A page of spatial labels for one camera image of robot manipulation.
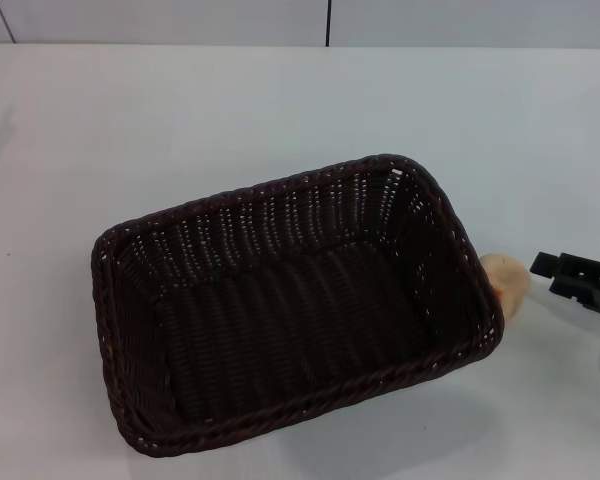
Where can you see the dark brown woven basket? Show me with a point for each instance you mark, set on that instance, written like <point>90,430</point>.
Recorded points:
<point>300,320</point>

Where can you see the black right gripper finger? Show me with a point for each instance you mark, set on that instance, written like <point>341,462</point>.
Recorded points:
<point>590,282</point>

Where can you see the cream bun with orange patch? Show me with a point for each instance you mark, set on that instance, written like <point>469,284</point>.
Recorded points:
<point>510,280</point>

